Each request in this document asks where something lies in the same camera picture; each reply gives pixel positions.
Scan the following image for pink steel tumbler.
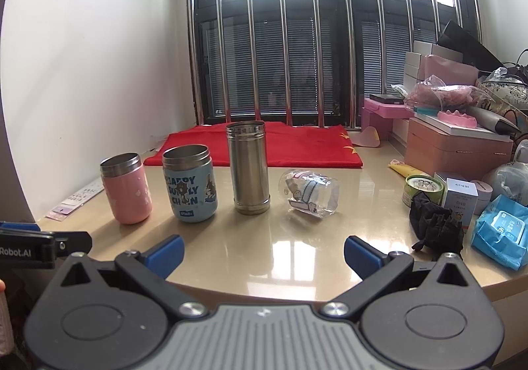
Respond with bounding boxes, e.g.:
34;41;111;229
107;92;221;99
99;152;152;225

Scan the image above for window guard steel bars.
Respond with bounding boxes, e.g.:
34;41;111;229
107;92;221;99
184;0;481;129

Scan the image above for stacked white boxes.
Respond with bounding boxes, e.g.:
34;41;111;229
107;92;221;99
404;41;463;84

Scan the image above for black box on stand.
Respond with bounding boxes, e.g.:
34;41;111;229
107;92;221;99
369;94;405;105

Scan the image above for blue wet wipes pack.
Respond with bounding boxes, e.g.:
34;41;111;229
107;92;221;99
472;195;527;271

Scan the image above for clear printed glass cup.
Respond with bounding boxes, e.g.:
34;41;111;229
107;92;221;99
278;169;340;219

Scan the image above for pink scalloped tray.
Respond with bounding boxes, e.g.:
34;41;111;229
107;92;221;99
437;110;478;129

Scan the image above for black flat board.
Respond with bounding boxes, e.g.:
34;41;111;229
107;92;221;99
437;21;503;73

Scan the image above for white blue small box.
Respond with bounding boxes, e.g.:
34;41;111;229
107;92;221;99
442;178;478;230

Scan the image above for pink sticker sheet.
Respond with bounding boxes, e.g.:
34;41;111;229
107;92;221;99
46;179;104;222

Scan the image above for blue cartoon steel tumbler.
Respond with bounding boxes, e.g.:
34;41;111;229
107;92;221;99
162;144;217;223

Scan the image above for white round jar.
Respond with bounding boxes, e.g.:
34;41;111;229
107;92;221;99
472;180;493;215

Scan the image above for pink plastic bag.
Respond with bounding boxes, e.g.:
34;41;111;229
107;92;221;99
391;75;492;113

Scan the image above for tall stainless steel flask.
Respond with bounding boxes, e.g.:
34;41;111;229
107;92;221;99
226;121;270;215

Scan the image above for grey hair dryer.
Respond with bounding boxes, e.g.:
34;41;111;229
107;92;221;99
466;107;521;135

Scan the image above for large pink storage box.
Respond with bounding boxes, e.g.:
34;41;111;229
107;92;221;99
405;118;514;180

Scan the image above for pink small stand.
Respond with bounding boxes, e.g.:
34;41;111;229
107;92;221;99
361;99;414;140

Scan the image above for green round tin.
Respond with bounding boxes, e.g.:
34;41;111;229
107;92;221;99
402;174;444;206

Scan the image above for black folded cloth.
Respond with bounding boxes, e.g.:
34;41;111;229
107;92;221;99
409;191;464;258

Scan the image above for yellow cream tube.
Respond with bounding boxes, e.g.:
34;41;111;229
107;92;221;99
387;159;430;178

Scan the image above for red cloth with stars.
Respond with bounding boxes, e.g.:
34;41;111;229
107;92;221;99
144;122;362;169

